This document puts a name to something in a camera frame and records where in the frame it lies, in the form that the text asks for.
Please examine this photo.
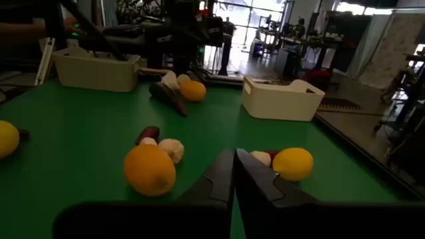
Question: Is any white plastic basket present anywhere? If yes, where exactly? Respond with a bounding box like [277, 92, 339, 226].
[241, 74, 326, 122]

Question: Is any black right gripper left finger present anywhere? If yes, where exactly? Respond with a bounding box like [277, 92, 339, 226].
[52, 148, 235, 239]

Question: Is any white garlic bulb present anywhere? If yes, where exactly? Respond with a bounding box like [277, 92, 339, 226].
[249, 150, 272, 167]
[157, 137, 185, 165]
[139, 136, 158, 147]
[160, 70, 181, 91]
[176, 73, 192, 88]

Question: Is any clear tray with garlic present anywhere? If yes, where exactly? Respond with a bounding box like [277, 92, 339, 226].
[52, 47, 141, 93]

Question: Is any black diagonal frame strut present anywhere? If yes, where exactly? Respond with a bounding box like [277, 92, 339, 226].
[58, 0, 129, 62]

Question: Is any orange fruit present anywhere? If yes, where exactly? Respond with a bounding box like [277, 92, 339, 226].
[123, 143, 177, 197]

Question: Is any blue wheeled stand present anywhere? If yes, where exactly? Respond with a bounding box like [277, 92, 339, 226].
[375, 52, 425, 133]

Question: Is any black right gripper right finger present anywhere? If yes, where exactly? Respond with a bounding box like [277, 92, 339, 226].
[234, 148, 425, 239]

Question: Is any green table mat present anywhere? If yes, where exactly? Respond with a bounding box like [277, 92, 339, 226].
[0, 78, 412, 239]

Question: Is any white flat panel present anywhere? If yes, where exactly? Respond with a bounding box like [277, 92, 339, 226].
[34, 36, 56, 86]

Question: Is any dark purple eggplant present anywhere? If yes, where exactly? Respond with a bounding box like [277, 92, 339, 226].
[148, 81, 188, 118]

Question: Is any plain white curtain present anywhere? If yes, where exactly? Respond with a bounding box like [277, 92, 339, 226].
[346, 13, 394, 80]

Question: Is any yellow lemon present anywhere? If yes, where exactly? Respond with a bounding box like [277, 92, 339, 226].
[272, 147, 314, 182]
[0, 119, 21, 160]

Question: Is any yellow-orange citrus fruit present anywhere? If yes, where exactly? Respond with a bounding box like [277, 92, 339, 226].
[179, 80, 207, 102]

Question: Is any dark work desk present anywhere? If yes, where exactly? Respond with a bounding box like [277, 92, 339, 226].
[278, 35, 345, 79]

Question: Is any floral patterned curtain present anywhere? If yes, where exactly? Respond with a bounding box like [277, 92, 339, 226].
[357, 13, 425, 90]

